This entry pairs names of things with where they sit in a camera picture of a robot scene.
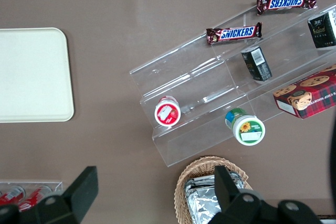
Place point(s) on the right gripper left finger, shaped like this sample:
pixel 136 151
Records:
pixel 84 187

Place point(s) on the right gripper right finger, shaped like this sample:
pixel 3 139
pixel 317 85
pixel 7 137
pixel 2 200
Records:
pixel 224 187

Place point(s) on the light tan wicker basket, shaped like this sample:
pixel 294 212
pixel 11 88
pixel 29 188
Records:
pixel 181 190

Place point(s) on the cream plastic tray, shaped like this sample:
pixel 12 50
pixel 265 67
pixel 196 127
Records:
pixel 31 77

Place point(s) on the clear acrylic bottle rack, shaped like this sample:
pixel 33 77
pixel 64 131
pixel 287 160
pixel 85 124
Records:
pixel 59 184

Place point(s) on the silver foil pack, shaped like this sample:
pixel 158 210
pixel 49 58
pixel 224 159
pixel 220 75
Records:
pixel 202 203

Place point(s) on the red cola bottle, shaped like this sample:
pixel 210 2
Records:
pixel 9 197
pixel 32 199

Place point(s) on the green lid yogurt cup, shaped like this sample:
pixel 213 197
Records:
pixel 248 129

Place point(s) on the red lid yogurt cup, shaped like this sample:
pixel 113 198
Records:
pixel 167 113

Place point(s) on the clear acrylic stepped shelf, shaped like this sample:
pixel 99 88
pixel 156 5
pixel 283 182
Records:
pixel 197 82

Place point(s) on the red tartan cookie box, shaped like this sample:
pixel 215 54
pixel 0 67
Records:
pixel 312 95

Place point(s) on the small black carton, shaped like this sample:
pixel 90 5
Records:
pixel 257 62
pixel 323 31

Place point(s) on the brown Snickers bar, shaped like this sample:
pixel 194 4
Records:
pixel 286 2
pixel 233 33

